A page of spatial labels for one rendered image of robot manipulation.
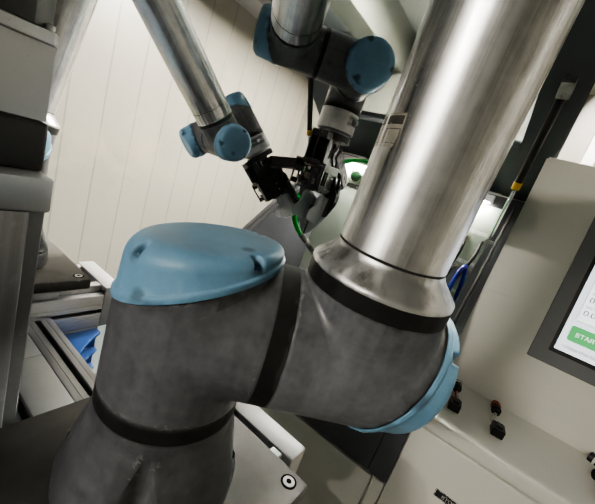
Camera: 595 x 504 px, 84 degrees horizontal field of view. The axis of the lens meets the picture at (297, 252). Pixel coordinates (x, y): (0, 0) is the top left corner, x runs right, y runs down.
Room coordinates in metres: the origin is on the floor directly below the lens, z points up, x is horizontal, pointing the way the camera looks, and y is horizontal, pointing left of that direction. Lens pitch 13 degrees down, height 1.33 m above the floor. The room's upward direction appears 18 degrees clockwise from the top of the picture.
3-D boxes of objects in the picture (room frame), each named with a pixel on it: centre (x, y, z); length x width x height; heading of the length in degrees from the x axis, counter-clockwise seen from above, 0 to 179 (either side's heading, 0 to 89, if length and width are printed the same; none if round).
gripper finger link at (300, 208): (0.71, 0.02, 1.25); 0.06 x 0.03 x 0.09; 149
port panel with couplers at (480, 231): (1.08, -0.49, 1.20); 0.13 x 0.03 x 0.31; 59
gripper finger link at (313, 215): (0.70, -0.01, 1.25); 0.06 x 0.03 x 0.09; 149
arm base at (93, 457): (0.25, 0.07, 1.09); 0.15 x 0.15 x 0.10
